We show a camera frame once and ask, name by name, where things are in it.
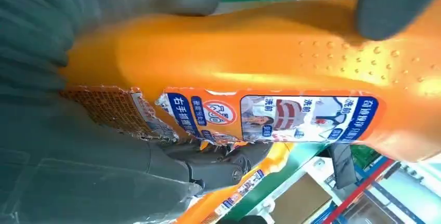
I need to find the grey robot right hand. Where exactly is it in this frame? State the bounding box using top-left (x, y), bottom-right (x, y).
top-left (0, 0), bottom-right (441, 224)

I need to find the black tablet on stand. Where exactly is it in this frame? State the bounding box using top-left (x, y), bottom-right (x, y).
top-left (326, 143), bottom-right (358, 190)

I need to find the red metal bar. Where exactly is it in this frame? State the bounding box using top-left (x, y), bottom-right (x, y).
top-left (322, 159), bottom-right (396, 224)

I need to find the brown cardboard box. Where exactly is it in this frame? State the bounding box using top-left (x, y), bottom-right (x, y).
top-left (270, 173), bottom-right (332, 224)

